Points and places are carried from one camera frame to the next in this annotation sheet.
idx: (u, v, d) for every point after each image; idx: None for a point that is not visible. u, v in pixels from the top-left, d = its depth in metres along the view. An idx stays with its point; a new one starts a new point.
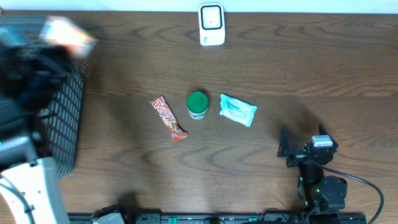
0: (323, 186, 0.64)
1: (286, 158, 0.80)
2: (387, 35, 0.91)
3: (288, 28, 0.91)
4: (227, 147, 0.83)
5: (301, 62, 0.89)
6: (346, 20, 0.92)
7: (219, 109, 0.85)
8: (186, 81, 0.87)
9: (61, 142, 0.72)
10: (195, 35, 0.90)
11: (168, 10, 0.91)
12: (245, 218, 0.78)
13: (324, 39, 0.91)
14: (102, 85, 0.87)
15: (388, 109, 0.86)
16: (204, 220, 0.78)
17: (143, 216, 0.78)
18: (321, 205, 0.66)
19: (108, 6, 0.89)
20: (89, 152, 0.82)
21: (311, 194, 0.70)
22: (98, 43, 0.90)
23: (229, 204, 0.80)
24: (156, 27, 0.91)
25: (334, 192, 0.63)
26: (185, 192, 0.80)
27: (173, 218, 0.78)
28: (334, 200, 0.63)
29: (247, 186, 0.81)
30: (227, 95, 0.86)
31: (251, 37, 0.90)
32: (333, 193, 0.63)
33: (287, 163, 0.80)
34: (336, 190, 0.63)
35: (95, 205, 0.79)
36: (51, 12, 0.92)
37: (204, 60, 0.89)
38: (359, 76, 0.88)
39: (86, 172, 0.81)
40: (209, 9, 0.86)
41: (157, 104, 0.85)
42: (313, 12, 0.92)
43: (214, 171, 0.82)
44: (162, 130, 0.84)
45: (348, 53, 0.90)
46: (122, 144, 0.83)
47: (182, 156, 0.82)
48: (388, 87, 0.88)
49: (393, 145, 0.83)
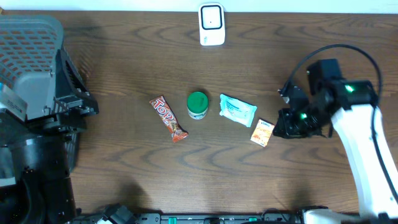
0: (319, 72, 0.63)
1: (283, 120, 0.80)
2: (387, 35, 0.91)
3: (288, 28, 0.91)
4: (227, 147, 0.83)
5: (301, 62, 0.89)
6: (346, 20, 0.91)
7: (219, 109, 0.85)
8: (186, 81, 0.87)
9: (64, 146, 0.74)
10: (195, 34, 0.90)
11: (168, 10, 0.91)
12: (245, 218, 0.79)
13: (324, 39, 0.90)
14: (102, 85, 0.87)
15: (388, 109, 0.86)
16: (204, 220, 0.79)
17: (143, 216, 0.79)
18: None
19: (107, 6, 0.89)
20: (90, 152, 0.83)
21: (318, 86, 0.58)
22: (98, 43, 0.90)
23: (229, 204, 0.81)
24: (156, 27, 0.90)
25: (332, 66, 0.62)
26: (185, 192, 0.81)
27: (173, 218, 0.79)
28: (331, 71, 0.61)
29: (247, 186, 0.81)
30: (227, 95, 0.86)
31: (251, 37, 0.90)
32: (332, 70, 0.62)
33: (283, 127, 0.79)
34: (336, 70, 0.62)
35: (96, 204, 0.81)
36: (50, 12, 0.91)
37: (204, 60, 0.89)
38: (359, 76, 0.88)
39: (86, 172, 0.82)
40: (209, 9, 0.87)
41: (157, 104, 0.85)
42: (314, 12, 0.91)
43: (214, 171, 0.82)
44: (162, 130, 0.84)
45: (347, 54, 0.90)
46: (122, 144, 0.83)
47: (182, 156, 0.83)
48: (388, 87, 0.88)
49: (393, 145, 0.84)
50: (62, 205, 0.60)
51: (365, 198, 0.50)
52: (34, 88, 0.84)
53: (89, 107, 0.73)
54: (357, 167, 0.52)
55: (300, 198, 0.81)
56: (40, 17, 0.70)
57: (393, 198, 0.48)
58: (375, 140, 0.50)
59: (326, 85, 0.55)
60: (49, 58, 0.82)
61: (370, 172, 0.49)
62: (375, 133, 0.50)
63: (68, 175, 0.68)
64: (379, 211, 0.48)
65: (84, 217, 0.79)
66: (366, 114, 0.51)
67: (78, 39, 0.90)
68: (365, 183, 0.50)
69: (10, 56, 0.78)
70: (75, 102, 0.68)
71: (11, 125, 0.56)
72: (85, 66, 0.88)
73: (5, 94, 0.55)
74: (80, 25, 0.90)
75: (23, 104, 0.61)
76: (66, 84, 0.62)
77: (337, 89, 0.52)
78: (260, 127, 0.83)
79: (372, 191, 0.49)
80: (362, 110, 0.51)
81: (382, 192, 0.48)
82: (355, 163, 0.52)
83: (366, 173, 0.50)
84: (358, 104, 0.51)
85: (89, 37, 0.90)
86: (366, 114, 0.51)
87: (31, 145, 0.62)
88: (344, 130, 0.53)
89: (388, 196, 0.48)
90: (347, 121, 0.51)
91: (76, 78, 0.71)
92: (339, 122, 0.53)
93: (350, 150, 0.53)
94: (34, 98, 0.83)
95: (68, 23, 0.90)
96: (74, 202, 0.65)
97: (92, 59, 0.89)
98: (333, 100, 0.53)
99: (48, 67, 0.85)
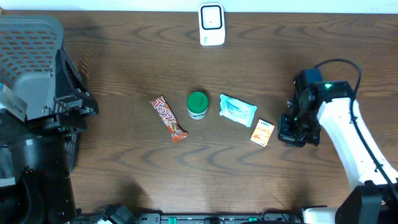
0: (302, 78, 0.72)
1: (281, 122, 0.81)
2: (387, 35, 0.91)
3: (288, 28, 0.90)
4: (227, 147, 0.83)
5: (301, 62, 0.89)
6: (346, 20, 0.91)
7: (219, 109, 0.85)
8: (186, 81, 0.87)
9: (64, 146, 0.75)
10: (195, 34, 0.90)
11: (168, 10, 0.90)
12: (245, 218, 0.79)
13: (324, 39, 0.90)
14: (102, 85, 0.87)
15: (388, 109, 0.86)
16: (204, 220, 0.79)
17: (143, 216, 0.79)
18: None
19: (107, 6, 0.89)
20: (90, 152, 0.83)
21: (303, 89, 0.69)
22: (98, 43, 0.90)
23: (229, 204, 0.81)
24: (156, 27, 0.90)
25: (313, 74, 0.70)
26: (185, 192, 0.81)
27: (173, 218, 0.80)
28: (312, 76, 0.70)
29: (247, 186, 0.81)
30: (227, 95, 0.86)
31: (251, 37, 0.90)
32: (313, 78, 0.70)
33: (282, 130, 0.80)
34: (316, 77, 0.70)
35: (96, 204, 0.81)
36: (50, 12, 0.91)
37: (204, 60, 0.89)
38: (359, 76, 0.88)
39: (86, 172, 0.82)
40: (209, 9, 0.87)
41: (157, 104, 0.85)
42: (314, 12, 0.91)
43: (214, 171, 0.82)
44: (162, 130, 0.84)
45: (347, 54, 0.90)
46: (122, 144, 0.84)
47: (182, 156, 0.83)
48: (388, 87, 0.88)
49: (393, 145, 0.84)
50: (62, 205, 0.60)
51: (352, 173, 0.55)
52: (35, 88, 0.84)
53: (89, 107, 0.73)
54: (344, 150, 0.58)
55: (300, 199, 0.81)
56: (40, 17, 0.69)
57: (377, 168, 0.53)
58: (354, 122, 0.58)
59: (308, 88, 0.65)
60: (49, 58, 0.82)
61: (354, 150, 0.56)
62: (353, 116, 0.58)
63: (68, 175, 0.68)
64: (365, 180, 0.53)
65: (84, 217, 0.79)
66: (345, 104, 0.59)
67: (78, 39, 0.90)
68: (352, 160, 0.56)
69: (10, 56, 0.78)
70: (74, 103, 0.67)
71: (11, 125, 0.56)
72: (85, 66, 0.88)
73: (5, 95, 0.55)
74: (80, 25, 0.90)
75: (23, 104, 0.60)
76: (65, 84, 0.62)
77: (318, 89, 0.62)
78: (260, 127, 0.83)
79: (357, 165, 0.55)
80: (341, 102, 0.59)
81: (367, 166, 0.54)
82: (342, 146, 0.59)
83: (351, 151, 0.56)
84: (337, 98, 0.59)
85: (89, 37, 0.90)
86: (344, 103, 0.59)
87: (31, 145, 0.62)
88: (328, 119, 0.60)
89: (373, 168, 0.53)
90: (328, 111, 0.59)
91: (76, 79, 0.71)
92: (321, 113, 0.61)
93: (335, 137, 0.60)
94: (34, 98, 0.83)
95: (68, 22, 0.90)
96: (74, 202, 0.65)
97: (92, 59, 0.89)
98: (314, 98, 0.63)
99: (48, 67, 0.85)
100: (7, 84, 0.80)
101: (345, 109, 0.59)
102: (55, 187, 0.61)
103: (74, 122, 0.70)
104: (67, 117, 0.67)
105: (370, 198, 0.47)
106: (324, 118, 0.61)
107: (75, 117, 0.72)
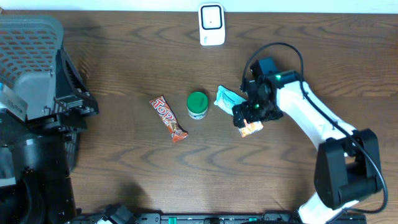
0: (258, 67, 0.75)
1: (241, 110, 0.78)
2: (387, 35, 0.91)
3: (288, 28, 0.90)
4: (227, 147, 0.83)
5: (301, 62, 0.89)
6: (347, 20, 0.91)
7: (215, 100, 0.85)
8: (186, 81, 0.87)
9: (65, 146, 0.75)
10: (195, 34, 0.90)
11: (168, 10, 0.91)
12: (245, 218, 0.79)
13: (324, 39, 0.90)
14: (102, 84, 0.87)
15: (388, 109, 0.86)
16: (204, 220, 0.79)
17: (143, 216, 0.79)
18: (360, 140, 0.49)
19: (107, 5, 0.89)
20: (90, 152, 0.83)
21: (259, 79, 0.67)
22: (98, 43, 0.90)
23: (229, 204, 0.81)
24: (156, 27, 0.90)
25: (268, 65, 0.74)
26: (185, 193, 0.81)
27: (173, 218, 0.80)
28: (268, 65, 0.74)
29: (247, 186, 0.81)
30: (224, 87, 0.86)
31: (251, 37, 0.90)
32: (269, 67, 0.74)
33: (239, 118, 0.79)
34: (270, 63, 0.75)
35: (96, 204, 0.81)
36: (50, 12, 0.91)
37: (204, 60, 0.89)
38: (359, 76, 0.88)
39: (86, 172, 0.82)
40: (209, 9, 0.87)
41: (157, 104, 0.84)
42: (314, 12, 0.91)
43: (214, 171, 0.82)
44: (162, 130, 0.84)
45: (347, 54, 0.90)
46: (122, 144, 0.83)
47: (182, 156, 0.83)
48: (388, 87, 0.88)
49: (393, 146, 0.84)
50: (62, 205, 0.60)
51: (316, 139, 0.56)
52: (34, 89, 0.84)
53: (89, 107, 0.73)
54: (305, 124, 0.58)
55: (300, 198, 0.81)
56: (40, 17, 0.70)
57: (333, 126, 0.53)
58: (307, 97, 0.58)
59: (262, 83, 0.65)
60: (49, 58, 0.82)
61: (309, 120, 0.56)
62: (305, 92, 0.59)
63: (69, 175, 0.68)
64: (327, 137, 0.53)
65: (84, 217, 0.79)
66: (294, 90, 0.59)
67: (78, 39, 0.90)
68: (311, 127, 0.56)
69: (10, 56, 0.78)
70: (75, 102, 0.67)
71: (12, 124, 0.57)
72: (85, 66, 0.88)
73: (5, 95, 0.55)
74: (80, 26, 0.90)
75: (23, 104, 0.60)
76: (65, 83, 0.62)
77: (271, 81, 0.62)
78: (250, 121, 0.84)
79: (317, 129, 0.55)
80: (292, 87, 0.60)
81: (324, 127, 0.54)
82: (303, 124, 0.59)
83: (310, 121, 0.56)
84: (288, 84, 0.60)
85: (89, 37, 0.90)
86: (295, 85, 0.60)
87: (31, 145, 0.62)
88: (285, 103, 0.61)
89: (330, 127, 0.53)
90: (284, 95, 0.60)
91: (76, 79, 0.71)
92: (279, 101, 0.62)
93: (297, 116, 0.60)
94: (34, 98, 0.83)
95: (68, 23, 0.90)
96: (74, 202, 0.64)
97: (92, 59, 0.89)
98: (270, 91, 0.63)
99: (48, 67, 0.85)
100: (7, 84, 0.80)
101: (295, 88, 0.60)
102: (53, 186, 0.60)
103: (75, 122, 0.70)
104: (67, 116, 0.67)
105: (333, 151, 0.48)
106: (282, 104, 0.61)
107: (76, 117, 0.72)
